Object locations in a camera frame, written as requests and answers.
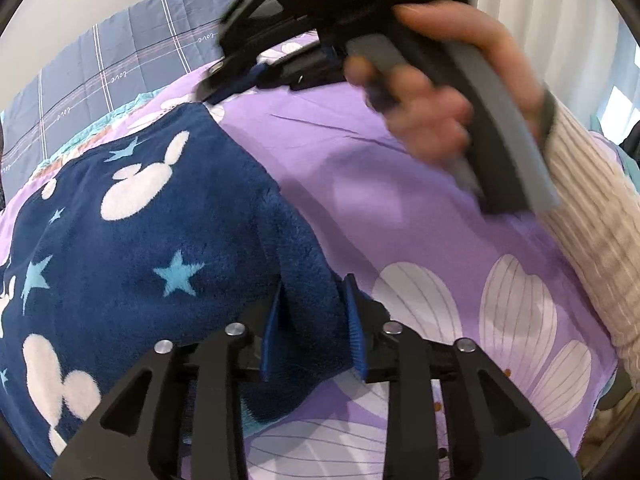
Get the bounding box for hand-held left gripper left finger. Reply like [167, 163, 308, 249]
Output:
[50, 277, 289, 480]

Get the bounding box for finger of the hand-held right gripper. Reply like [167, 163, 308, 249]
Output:
[260, 42, 351, 92]
[195, 57, 263, 107]

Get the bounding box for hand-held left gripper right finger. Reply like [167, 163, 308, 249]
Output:
[341, 273, 584, 480]

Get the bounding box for navy fleece star print jacket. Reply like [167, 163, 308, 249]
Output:
[0, 104, 362, 477]

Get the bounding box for person's right forearm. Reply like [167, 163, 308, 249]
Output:
[537, 92, 640, 363]

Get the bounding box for person's right hand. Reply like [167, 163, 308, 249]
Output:
[345, 1, 547, 164]

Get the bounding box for blue plaid quilt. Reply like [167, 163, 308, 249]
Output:
[0, 0, 321, 203]

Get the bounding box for purple floral bed sheet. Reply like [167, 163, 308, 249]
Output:
[0, 30, 628, 480]

